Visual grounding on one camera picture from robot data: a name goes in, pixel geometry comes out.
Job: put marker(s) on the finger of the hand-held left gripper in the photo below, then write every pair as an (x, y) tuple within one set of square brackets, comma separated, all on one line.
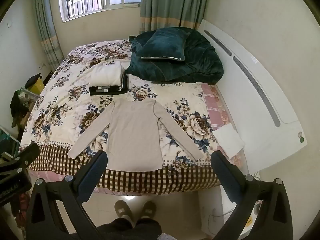
[(26, 152)]

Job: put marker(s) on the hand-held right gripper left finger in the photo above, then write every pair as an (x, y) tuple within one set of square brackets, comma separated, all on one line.
[(92, 176)]

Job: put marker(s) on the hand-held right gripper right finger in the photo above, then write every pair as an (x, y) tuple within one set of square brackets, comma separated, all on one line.
[(225, 177)]

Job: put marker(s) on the beige long-sleeve shirt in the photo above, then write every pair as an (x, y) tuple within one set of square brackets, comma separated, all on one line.
[(135, 135)]

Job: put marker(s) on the dark clothes heap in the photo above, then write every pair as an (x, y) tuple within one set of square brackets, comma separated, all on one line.
[(18, 103)]

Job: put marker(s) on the black folded clothes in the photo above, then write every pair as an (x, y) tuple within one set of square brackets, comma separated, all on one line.
[(107, 91)]

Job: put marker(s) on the white folded cloth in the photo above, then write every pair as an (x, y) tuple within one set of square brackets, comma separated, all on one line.
[(228, 140)]

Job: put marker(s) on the grey slipper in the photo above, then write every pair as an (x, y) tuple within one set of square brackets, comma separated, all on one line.
[(147, 210), (123, 211)]

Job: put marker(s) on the white bed headboard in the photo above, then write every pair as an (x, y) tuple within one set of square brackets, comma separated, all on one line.
[(250, 120)]

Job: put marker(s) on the floral bed sheet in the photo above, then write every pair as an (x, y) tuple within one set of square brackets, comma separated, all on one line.
[(62, 100)]

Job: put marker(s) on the dark fleece pants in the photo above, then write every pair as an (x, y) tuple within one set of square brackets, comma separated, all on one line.
[(130, 230)]

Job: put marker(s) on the yellow box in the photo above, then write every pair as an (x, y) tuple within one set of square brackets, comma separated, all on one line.
[(37, 87)]

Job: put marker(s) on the black cloth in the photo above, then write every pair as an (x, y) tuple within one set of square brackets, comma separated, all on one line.
[(32, 80)]

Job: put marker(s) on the pink checked mattress pad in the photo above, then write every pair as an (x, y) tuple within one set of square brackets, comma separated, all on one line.
[(212, 105)]

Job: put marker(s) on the white folded garment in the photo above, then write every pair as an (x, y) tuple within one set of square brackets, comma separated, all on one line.
[(106, 75)]

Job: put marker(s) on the dark green plush blanket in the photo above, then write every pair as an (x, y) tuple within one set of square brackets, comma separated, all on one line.
[(197, 63)]

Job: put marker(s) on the green curtain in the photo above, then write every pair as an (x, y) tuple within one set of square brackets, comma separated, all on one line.
[(48, 25), (170, 5)]

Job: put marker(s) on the dark green plush pillow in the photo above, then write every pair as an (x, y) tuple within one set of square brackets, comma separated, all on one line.
[(162, 45)]

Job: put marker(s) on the wall socket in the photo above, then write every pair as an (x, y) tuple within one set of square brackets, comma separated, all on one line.
[(41, 66)]

